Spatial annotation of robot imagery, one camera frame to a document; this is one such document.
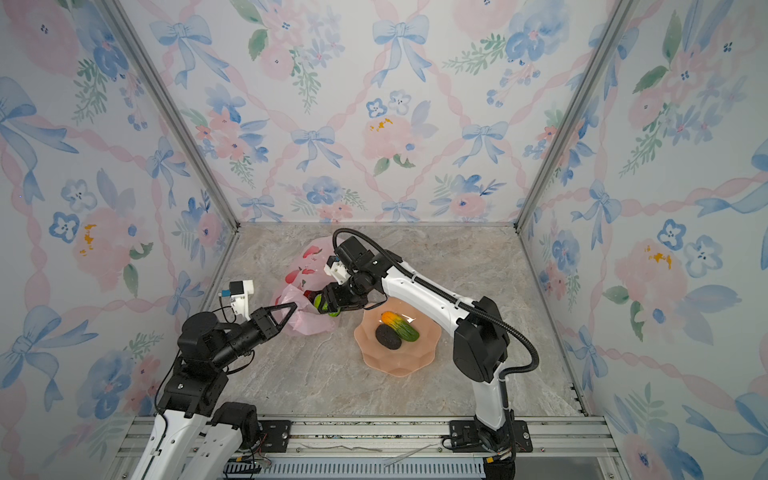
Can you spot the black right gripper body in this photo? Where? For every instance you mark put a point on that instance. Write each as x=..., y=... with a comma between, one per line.
x=349, y=297

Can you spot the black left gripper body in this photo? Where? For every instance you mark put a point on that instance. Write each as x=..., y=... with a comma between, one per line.
x=255, y=332

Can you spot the pink plastic bag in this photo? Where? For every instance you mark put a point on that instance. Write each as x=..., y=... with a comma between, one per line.
x=306, y=273

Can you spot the green apple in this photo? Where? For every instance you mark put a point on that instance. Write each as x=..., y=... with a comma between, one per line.
x=325, y=306

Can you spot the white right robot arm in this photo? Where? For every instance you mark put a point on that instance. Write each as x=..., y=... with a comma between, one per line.
x=479, y=340

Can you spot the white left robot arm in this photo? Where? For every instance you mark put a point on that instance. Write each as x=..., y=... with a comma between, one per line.
x=192, y=384

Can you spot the dark oval fruit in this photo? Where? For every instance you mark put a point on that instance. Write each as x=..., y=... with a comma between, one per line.
x=387, y=337

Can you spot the orange green papaya fruit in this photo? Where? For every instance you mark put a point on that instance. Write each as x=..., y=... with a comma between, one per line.
x=400, y=325

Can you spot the pink scalloped fruit plate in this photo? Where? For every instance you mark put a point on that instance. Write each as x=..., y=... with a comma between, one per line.
x=412, y=356

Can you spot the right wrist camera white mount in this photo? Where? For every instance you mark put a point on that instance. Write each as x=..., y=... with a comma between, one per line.
x=335, y=269

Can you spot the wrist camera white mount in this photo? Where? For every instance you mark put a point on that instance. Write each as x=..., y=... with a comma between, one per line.
x=239, y=292
x=335, y=269

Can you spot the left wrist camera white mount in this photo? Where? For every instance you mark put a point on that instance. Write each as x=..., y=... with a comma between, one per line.
x=239, y=292

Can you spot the aluminium corner post left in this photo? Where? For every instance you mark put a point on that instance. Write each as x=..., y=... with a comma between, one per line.
x=118, y=20

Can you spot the aluminium corner post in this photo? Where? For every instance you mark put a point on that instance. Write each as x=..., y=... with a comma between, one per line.
x=608, y=41
x=118, y=20

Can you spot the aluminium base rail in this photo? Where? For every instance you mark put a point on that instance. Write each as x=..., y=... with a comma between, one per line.
x=416, y=448

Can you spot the aluminium corner post right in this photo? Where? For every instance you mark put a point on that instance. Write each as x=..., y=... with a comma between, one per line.
x=608, y=41

